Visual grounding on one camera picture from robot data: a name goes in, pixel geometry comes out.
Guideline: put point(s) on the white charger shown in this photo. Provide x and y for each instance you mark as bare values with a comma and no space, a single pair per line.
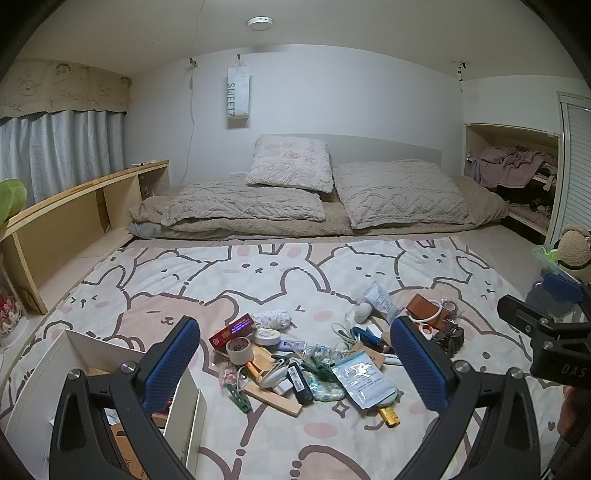
272,378

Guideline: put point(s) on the pink wrapped item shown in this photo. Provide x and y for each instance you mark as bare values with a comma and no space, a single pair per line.
227,374

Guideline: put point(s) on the brown plush toy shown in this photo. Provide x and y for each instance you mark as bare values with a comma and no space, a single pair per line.
575,244

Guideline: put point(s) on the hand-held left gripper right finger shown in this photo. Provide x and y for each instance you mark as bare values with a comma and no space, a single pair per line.
420,369

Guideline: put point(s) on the copper tube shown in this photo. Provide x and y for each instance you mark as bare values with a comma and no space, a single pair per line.
253,368

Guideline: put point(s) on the purple tube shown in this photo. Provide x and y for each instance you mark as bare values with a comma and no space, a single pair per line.
291,345

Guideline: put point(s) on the patterned cloth pouch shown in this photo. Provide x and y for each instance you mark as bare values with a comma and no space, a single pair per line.
274,318

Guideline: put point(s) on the white sock ball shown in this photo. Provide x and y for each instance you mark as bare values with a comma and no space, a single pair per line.
359,313

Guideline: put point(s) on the face mask packet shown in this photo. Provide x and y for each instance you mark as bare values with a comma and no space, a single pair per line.
364,378

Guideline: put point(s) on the clear brown tape roll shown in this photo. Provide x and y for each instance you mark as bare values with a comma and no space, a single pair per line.
448,305

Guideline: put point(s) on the green plush toy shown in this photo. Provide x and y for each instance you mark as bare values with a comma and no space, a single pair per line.
9,198

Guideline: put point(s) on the dark green clothes peg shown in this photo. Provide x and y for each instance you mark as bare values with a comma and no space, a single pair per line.
318,364

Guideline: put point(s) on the black bottle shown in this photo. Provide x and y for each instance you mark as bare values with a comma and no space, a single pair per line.
299,383

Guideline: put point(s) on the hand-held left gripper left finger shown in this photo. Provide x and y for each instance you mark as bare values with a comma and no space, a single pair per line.
171,364

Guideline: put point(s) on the light wooden piece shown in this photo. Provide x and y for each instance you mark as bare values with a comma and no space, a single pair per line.
263,355

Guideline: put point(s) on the grey curtain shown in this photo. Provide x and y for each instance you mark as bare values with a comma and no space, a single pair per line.
60,147

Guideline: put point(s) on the white lighter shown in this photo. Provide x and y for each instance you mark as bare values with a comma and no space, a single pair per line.
391,359

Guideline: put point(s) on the wooden shelf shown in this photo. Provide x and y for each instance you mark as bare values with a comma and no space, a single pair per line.
60,217

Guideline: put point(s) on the white grey pouch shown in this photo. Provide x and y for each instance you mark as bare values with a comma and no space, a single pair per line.
381,300

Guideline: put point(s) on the blue white patterned packet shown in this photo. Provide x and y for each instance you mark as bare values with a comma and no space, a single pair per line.
323,390

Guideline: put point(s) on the masking tape roll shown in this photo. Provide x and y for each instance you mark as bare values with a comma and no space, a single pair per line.
240,351

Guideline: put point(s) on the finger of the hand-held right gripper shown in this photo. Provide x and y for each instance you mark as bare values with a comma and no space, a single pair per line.
561,287
521,311

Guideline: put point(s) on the grey blue sheet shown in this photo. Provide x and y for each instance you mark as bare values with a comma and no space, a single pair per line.
141,229

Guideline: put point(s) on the brown leather wallet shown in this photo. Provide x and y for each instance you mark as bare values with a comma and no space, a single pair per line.
420,304

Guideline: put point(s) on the beige duvet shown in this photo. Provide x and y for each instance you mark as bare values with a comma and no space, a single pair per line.
482,203

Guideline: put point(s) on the beige printed valance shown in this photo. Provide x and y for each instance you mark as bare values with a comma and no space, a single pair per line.
60,87

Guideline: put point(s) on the white box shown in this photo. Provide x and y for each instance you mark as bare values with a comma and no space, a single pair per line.
92,355

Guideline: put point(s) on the blue metallic case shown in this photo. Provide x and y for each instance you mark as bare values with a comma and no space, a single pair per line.
369,337

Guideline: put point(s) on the red box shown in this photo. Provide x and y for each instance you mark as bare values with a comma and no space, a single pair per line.
231,330

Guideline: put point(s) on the fuzzy beige pillow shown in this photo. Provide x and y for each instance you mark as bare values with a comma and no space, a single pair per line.
291,161

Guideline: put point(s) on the white hanging paper bag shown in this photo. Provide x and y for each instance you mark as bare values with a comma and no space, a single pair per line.
238,94

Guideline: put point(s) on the brown hair claw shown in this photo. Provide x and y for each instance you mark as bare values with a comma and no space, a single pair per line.
448,339

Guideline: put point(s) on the gold lighter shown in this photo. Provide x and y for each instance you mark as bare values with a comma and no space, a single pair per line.
389,415

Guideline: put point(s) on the white louvred door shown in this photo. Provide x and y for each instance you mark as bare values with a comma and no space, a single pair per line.
575,161

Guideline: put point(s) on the clear plastic box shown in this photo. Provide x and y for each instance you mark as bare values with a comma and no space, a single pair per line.
547,258

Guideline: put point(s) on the round ceiling light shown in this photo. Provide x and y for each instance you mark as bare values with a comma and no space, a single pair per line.
260,22

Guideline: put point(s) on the pile of clothes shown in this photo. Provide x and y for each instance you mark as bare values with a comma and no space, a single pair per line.
517,166

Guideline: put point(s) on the textured beige pillow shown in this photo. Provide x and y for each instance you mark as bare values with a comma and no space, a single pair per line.
397,191
240,203

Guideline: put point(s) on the rabbit printed blanket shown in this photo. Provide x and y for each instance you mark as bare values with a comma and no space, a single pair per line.
277,277

